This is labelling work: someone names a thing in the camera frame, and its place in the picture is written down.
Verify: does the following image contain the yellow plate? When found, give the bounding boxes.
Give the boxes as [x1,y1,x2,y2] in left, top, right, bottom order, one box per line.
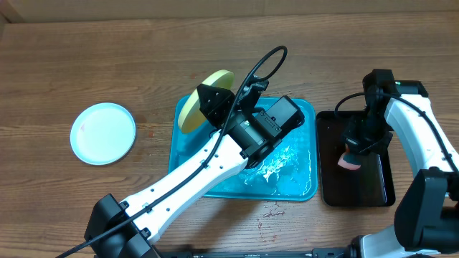
[178,70,235,134]

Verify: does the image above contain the pink sponge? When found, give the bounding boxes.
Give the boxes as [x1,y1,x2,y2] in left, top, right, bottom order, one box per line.
[338,151,361,171]

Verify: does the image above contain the light blue plate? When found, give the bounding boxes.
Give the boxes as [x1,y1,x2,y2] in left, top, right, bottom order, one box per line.
[70,102,136,166]

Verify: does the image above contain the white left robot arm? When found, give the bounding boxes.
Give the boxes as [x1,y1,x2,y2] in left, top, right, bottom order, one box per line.
[84,70,304,257]

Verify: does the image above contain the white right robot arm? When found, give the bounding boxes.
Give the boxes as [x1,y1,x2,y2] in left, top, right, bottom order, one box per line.
[338,69,458,257]

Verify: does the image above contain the black water tray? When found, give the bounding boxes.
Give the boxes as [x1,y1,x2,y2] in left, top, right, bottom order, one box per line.
[316,111,395,207]

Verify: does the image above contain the teal plastic tray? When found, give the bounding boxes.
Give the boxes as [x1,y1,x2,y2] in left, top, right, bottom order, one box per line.
[169,96,318,201]

